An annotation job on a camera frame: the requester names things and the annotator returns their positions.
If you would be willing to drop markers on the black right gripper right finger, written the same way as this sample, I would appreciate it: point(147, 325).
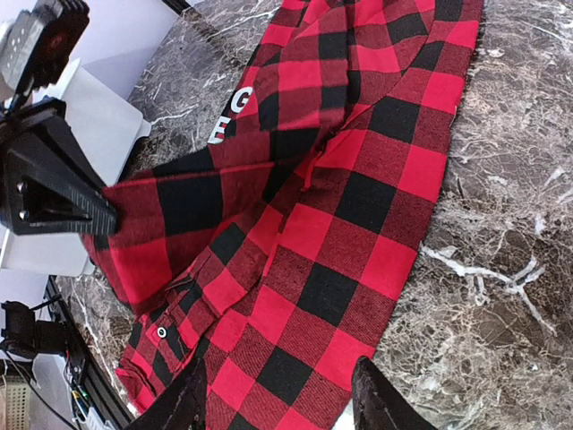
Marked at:
point(377, 405)

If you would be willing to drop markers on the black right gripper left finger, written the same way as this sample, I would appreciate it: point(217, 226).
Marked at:
point(182, 405)

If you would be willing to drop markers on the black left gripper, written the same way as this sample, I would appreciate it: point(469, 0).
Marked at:
point(47, 184)

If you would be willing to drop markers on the red black plaid shirt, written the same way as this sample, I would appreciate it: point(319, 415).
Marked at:
point(277, 252)

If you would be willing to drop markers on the white plastic laundry bin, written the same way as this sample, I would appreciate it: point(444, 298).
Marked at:
point(106, 128)

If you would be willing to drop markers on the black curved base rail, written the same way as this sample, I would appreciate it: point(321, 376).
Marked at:
point(83, 370)

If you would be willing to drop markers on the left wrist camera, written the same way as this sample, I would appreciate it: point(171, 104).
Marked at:
point(37, 46)

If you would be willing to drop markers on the black external camera mount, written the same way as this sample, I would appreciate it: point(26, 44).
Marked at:
point(26, 337)

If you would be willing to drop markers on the white slotted cable duct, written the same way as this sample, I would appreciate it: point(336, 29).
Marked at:
point(15, 403)

